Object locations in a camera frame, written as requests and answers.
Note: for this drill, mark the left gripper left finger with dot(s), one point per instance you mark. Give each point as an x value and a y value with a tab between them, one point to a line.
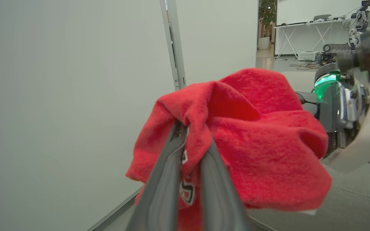
159	192

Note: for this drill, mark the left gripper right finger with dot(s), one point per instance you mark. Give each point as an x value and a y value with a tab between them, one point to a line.
217	199

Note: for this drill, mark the red and white jacket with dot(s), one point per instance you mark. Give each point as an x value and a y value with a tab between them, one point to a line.
255	150

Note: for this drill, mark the robot joint with green light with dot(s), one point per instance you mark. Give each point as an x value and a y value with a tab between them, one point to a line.
326	75

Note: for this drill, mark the white box on floor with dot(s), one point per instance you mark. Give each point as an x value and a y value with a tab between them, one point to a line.
308	55

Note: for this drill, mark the black electronics unit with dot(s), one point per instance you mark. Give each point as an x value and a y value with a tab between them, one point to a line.
328	57

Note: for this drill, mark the white plant pot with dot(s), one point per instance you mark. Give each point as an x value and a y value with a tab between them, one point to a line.
263	42

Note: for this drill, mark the white trestle table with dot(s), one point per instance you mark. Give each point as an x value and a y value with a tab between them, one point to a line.
316	24

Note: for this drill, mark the flat black bar on table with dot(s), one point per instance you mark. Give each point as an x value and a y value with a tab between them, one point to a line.
292	23

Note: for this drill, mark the grey device on table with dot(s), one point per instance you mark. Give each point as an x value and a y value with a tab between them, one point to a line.
321	17

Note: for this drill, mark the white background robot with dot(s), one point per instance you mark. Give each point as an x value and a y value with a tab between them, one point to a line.
356	22

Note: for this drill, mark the green potted plant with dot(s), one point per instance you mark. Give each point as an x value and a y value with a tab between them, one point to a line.
267	14

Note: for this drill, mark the grey partition floor rail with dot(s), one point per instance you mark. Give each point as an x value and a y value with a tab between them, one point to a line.
117	210

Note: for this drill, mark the grey partition post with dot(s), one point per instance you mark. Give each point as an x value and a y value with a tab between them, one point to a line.
176	48

